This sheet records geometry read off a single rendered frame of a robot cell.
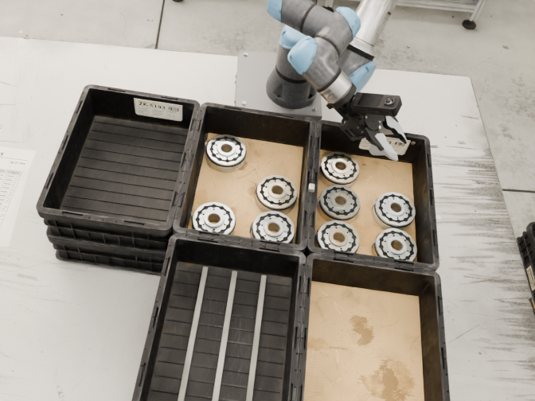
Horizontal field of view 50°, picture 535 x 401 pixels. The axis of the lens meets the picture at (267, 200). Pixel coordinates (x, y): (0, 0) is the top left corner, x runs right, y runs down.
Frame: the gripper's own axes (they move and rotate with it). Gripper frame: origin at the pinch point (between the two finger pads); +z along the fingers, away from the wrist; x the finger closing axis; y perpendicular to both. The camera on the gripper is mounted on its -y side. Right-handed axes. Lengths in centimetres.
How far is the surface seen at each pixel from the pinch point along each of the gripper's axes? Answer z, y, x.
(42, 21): -100, 195, -56
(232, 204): -19.1, 26.2, 29.1
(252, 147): -21.7, 30.8, 10.3
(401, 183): 11.7, 10.2, -0.6
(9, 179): -62, 68, 48
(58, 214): -50, 30, 56
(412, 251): 16.5, 0.3, 19.1
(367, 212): 7.0, 11.2, 12.8
